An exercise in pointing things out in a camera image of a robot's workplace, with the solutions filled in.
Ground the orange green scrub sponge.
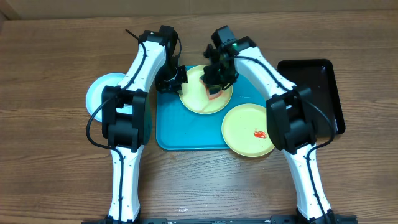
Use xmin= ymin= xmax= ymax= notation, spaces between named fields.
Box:
xmin=200 ymin=75 xmax=222 ymax=100

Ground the yellow-green plate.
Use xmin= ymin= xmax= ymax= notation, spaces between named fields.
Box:
xmin=221 ymin=103 xmax=274 ymax=157
xmin=180 ymin=65 xmax=233 ymax=114

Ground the light blue plate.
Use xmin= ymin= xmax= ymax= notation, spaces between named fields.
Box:
xmin=85 ymin=73 xmax=129 ymax=115

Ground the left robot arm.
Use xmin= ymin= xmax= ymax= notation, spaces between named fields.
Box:
xmin=100 ymin=25 xmax=188 ymax=223

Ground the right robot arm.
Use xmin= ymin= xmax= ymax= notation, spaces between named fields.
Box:
xmin=202 ymin=34 xmax=335 ymax=223

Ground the teal plastic tray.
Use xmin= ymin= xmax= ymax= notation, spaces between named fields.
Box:
xmin=156 ymin=75 xmax=266 ymax=151

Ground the black rectangular tray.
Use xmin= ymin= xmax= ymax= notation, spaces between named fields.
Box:
xmin=277 ymin=59 xmax=346 ymax=134

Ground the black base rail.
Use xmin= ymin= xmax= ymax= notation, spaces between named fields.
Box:
xmin=81 ymin=215 xmax=358 ymax=224

